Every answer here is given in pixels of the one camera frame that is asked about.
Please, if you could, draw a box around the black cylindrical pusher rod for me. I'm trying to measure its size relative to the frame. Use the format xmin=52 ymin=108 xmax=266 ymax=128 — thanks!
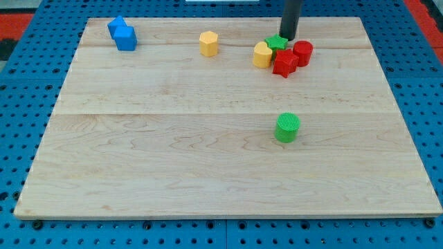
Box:
xmin=279 ymin=0 xmax=303 ymax=41

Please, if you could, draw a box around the green star block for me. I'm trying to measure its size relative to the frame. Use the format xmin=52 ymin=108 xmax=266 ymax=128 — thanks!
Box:
xmin=264 ymin=34 xmax=288 ymax=59

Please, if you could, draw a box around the blue cube block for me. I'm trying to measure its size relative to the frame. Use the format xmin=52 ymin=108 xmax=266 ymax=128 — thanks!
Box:
xmin=114 ymin=26 xmax=137 ymax=51

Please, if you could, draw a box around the green cylinder block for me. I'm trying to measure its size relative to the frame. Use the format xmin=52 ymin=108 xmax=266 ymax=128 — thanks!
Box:
xmin=274 ymin=112 xmax=300 ymax=143

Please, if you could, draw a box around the red cylinder block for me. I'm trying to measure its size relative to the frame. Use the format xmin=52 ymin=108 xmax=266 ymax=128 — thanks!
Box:
xmin=293 ymin=41 xmax=314 ymax=67

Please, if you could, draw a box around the yellow heart block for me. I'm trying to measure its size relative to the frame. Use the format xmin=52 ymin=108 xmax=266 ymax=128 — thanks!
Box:
xmin=253 ymin=41 xmax=273 ymax=68

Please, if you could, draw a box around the light wooden board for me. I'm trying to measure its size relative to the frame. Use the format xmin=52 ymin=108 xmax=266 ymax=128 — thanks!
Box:
xmin=14 ymin=17 xmax=442 ymax=221

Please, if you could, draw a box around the yellow hexagon block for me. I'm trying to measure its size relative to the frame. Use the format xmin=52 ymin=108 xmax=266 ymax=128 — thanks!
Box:
xmin=199 ymin=31 xmax=218 ymax=57

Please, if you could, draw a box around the red star block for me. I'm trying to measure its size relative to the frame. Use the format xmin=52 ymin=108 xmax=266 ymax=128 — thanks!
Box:
xmin=273 ymin=49 xmax=299 ymax=78

